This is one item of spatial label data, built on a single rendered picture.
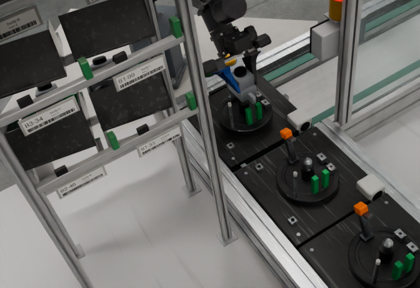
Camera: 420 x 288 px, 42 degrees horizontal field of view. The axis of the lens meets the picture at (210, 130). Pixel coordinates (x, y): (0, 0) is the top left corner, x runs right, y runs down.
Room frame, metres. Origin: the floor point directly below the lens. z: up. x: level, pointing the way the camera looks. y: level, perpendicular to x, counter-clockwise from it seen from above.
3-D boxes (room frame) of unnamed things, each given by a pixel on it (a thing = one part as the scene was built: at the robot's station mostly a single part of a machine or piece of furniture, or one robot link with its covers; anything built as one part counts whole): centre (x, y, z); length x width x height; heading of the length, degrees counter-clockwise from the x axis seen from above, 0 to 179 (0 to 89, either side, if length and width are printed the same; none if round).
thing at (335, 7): (0.94, -0.32, 1.28); 0.05 x 0.05 x 0.05
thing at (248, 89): (0.96, -0.10, 1.09); 0.08 x 0.04 x 0.07; 24
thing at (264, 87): (0.97, -0.10, 0.96); 0.24 x 0.24 x 0.02; 23
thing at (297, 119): (0.92, -0.22, 0.97); 0.05 x 0.05 x 0.04; 23
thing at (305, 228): (0.73, -0.20, 1.01); 0.24 x 0.24 x 0.13; 23
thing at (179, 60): (1.32, 0.12, 0.96); 0.15 x 0.15 x 0.20; 68
